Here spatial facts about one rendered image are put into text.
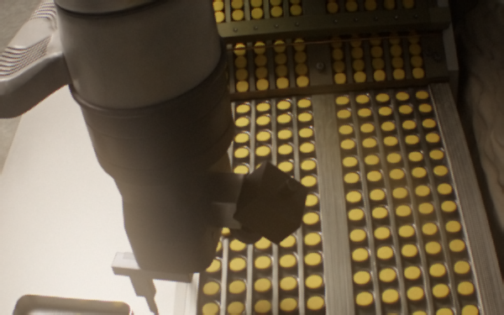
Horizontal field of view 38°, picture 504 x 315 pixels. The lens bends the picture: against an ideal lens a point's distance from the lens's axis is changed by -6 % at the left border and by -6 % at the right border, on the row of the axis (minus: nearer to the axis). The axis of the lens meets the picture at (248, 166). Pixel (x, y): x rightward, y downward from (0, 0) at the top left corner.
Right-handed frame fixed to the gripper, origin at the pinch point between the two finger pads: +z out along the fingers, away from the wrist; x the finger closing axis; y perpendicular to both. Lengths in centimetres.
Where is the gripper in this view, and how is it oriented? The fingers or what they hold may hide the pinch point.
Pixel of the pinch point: (168, 287)
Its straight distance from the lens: 50.4
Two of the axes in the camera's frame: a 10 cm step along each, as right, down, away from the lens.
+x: 2.0, -6.8, 7.1
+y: 9.7, 0.5, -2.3
